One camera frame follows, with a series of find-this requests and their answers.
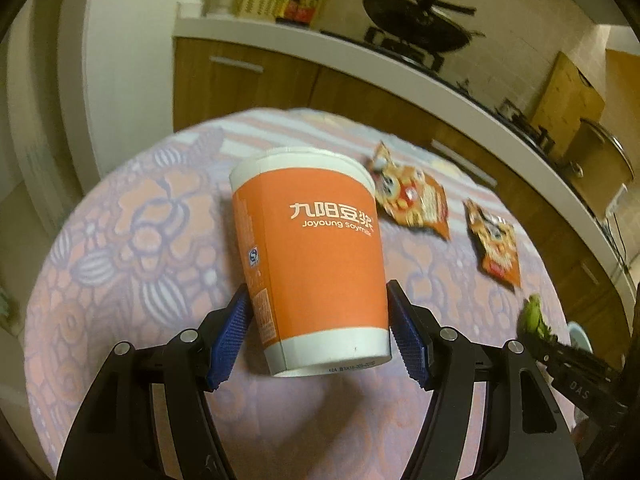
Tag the light blue plastic wastebasket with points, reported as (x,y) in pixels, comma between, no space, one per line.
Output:
(580,335)

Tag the wooden cutting board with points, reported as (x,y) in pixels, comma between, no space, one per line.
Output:
(565,90)

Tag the small green toy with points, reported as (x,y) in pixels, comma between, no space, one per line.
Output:
(534,317)

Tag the orange snack packet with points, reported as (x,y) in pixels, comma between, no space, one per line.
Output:
(497,245)
(415,200)

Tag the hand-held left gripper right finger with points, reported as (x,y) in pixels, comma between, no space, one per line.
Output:
(407,345)

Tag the black gas stove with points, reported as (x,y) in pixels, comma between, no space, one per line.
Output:
(400,52)

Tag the black wok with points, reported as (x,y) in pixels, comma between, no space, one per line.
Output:
(415,20)

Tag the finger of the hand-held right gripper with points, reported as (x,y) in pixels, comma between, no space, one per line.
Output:
(547,347)

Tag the steel pot on counter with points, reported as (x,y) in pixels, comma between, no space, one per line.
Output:
(595,160)

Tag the brown wooden kitchen cabinet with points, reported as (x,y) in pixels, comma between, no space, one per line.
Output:
(280,85)

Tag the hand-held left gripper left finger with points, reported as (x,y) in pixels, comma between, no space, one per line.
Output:
(230,345)

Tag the orange paper cup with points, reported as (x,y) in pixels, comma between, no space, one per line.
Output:
(310,270)

